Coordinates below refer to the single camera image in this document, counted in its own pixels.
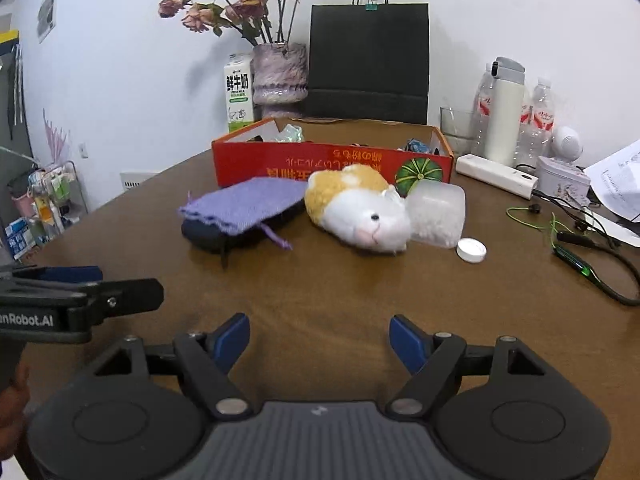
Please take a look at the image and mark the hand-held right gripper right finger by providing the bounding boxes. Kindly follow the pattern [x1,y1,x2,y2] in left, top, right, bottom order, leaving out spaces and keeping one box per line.
[385,314,546,418]

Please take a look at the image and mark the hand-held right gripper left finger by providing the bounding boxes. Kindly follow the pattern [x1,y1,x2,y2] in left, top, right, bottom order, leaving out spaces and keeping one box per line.
[92,312,253,420]

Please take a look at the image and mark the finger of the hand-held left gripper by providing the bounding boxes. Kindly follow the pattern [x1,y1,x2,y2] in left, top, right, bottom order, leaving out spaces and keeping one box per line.
[0,278,165,329]
[0,266,104,289]

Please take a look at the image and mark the navy zip case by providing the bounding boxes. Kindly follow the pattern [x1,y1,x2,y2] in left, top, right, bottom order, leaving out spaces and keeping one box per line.
[181,205,307,270]

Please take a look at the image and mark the white jar lid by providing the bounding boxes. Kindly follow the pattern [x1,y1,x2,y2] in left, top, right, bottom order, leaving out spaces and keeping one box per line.
[456,238,487,264]

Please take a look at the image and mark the clear plastic box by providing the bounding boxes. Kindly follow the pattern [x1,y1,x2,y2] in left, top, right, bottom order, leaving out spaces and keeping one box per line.
[405,181,467,250]

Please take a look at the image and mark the purple drawstring pouch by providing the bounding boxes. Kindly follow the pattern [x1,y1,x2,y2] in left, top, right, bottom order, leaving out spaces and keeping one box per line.
[178,176,308,251]

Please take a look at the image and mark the yellow white plush hamster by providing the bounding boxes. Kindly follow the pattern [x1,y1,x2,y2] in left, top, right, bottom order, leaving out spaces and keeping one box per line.
[304,164,413,255]

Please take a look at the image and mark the red cardboard box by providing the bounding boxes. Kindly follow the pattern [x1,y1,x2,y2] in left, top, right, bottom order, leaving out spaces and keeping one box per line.
[211,116,455,198]

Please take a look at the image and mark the person's left hand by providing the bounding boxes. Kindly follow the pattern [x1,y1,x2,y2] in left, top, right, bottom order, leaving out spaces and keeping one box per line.
[0,364,30,461]

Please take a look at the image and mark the blue white box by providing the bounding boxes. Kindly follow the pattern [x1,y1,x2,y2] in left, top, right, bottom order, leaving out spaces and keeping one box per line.
[5,217,38,261]

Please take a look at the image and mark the brown wooden desk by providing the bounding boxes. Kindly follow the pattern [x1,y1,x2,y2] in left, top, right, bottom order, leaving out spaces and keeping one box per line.
[10,120,640,480]

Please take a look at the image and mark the green neckband earphones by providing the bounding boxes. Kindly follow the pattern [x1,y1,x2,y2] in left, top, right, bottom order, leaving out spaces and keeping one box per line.
[506,202,640,307]

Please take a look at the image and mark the white power strip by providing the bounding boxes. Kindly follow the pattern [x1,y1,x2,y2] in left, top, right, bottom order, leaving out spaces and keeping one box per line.
[455,154,540,200]

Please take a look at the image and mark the clear drinking glass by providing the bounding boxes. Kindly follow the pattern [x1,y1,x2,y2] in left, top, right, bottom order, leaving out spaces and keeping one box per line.
[440,106,475,155]

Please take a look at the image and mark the white tin box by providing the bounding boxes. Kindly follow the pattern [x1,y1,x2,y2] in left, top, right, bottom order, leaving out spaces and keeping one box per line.
[536,156,591,201]

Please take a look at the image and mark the green white milk carton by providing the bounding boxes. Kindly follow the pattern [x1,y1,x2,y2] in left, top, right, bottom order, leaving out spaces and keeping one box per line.
[223,53,254,135]

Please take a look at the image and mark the clear water bottle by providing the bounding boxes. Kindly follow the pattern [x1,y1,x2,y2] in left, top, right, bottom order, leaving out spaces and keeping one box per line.
[515,92,533,166]
[471,63,497,157]
[529,77,559,161]

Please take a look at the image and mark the white thermos bottle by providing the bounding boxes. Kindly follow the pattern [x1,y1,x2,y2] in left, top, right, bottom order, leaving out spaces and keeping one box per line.
[484,56,526,167]

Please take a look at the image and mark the white round device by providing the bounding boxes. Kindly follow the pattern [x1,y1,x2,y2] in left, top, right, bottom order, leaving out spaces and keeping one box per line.
[549,126,584,161]

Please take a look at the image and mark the pink textured vase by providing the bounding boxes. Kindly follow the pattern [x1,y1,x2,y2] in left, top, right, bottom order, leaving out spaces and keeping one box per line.
[251,42,308,121]

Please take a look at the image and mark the white printed papers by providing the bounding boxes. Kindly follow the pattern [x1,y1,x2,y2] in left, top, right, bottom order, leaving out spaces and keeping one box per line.
[582,140,640,248]

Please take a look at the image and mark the black paper bag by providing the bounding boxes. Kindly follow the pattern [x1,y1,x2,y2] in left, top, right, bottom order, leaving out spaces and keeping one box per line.
[302,0,431,126]

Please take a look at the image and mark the wire storage rack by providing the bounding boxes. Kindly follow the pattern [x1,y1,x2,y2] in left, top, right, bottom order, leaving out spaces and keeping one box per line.
[27,160,90,241]

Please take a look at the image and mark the white wall panel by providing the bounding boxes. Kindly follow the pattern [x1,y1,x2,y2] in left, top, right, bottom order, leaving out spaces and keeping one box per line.
[120,171,158,192]

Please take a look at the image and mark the wall poster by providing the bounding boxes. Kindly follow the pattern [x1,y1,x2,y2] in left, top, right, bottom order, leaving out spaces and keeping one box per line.
[37,0,57,43]

